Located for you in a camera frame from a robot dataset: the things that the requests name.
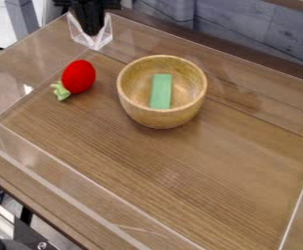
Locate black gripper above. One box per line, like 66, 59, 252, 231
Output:
53, 0, 121, 36

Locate red plush fruit green stem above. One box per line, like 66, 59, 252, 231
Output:
50, 60, 95, 101

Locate green rectangular block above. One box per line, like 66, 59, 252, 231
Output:
149, 74, 172, 109

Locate wooden bowl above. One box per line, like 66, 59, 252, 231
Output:
116, 55, 208, 129

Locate clear acrylic tray walls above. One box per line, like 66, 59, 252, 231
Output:
0, 13, 303, 250

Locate black table leg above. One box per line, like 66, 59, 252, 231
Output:
19, 207, 31, 226

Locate black bracket with screw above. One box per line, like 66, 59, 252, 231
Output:
13, 218, 58, 250

